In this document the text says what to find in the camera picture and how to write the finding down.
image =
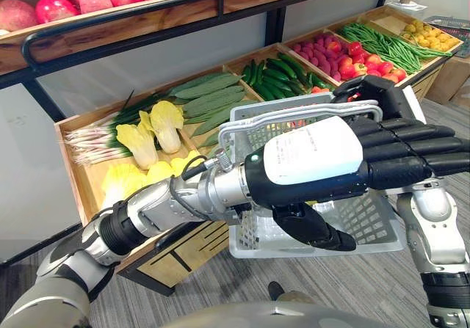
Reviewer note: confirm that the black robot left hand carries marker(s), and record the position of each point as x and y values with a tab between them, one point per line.
312	155

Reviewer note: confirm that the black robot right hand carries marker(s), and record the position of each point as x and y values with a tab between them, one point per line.
389	97

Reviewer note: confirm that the grey plastic shopping basket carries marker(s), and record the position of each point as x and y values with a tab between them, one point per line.
367	225

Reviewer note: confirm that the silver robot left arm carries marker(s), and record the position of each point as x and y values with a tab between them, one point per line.
158	203

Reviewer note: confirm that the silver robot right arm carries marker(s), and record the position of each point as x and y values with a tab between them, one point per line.
433	225

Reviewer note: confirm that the red bell pepper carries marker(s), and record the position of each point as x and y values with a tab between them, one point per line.
373	59
360	69
385	68
346	69
354	48
390	78
334	46
399	75

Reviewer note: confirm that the green bean pile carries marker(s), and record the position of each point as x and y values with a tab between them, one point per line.
389	47

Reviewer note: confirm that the cardboard box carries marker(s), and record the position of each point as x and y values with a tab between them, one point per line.
449	80

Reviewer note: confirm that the orange pepper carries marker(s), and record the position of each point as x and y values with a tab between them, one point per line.
320	90

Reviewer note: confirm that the dark green cucumber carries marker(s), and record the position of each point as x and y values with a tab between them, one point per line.
318	80
265	92
293	64
282	67
275	75
246	74
279	84
257	73

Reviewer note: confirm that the yellow potato pile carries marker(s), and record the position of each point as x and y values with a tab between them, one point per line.
429	36

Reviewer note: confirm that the purple sweet potato pile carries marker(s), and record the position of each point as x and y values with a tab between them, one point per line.
317	54

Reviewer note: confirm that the grey mesh tray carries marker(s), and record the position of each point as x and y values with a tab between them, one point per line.
449	24

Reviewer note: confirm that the green ridged luffa gourd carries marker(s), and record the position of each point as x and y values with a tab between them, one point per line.
213	124
216	100
211	140
209	84
220	112

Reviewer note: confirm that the yellow napa cabbage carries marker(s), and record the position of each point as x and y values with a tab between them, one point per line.
121	181
158	173
139	144
167	126
183	163

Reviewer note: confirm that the dark robot foot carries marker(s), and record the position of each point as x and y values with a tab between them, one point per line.
275	290

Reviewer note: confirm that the silver robot torso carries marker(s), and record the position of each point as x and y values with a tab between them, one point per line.
293	317

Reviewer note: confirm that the green scallion bunch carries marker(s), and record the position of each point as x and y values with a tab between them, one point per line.
95	141

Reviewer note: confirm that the wooden produce stand black frame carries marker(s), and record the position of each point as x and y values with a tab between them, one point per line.
128	23

